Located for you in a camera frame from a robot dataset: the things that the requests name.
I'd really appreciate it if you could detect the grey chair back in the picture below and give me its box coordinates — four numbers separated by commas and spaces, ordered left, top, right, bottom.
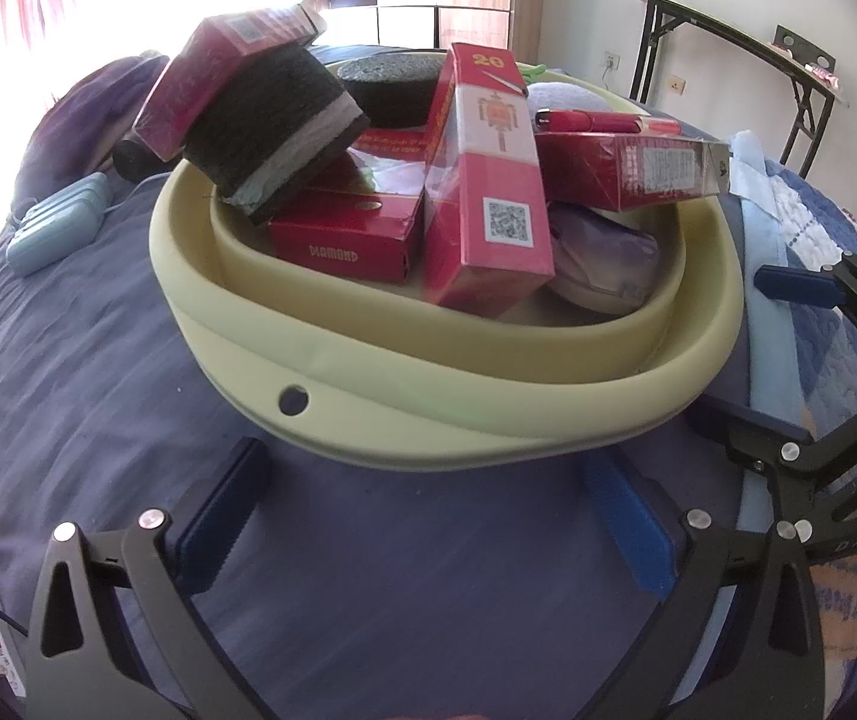
773, 24, 838, 74

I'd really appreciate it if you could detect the red carton with barcode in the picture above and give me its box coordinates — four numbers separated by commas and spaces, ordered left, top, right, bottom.
533, 131, 733, 212

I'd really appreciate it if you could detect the small bright red box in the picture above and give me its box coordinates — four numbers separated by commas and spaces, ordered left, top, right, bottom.
349, 127, 431, 162

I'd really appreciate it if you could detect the dark brown and red carton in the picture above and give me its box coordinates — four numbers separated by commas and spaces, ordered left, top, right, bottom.
267, 186, 429, 286

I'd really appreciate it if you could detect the red and clear plastic tube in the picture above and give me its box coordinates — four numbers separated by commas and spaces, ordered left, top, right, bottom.
535, 109, 682, 137

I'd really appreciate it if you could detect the light blue power strip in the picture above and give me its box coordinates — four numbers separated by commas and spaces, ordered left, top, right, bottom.
7, 172, 110, 277

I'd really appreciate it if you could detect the dark red carton gold end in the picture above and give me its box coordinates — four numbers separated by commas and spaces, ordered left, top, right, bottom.
132, 4, 328, 162

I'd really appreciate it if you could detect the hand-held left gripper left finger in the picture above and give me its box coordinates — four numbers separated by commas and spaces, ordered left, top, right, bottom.
23, 437, 272, 720

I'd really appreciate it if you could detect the pale yellow plastic basin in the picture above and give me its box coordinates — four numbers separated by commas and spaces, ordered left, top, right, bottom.
149, 45, 744, 475

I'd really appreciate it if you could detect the purple round zipper case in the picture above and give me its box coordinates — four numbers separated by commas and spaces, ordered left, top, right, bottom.
546, 201, 661, 314

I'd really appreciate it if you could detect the lavender plush pouch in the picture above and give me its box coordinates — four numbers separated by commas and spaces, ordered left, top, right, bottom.
518, 60, 628, 117

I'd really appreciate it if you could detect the large black foam cylinder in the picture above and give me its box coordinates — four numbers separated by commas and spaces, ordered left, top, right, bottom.
336, 52, 448, 130

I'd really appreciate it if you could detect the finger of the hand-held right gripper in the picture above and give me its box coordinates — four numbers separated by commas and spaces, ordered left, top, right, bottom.
689, 381, 857, 537
754, 251, 857, 342

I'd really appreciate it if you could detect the blue checkered fleece blanket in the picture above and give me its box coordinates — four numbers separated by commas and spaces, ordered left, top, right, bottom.
728, 129, 857, 720

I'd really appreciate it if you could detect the red and cream carton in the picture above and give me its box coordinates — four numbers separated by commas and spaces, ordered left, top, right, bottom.
422, 41, 557, 318

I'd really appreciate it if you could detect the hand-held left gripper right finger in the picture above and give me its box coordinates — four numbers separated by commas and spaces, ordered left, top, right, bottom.
580, 457, 826, 720

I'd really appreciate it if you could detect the small black foam cylinder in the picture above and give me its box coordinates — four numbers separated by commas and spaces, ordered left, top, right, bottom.
182, 41, 371, 226

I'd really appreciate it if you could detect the black folding table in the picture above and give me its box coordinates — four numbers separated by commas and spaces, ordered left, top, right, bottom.
621, 0, 853, 175

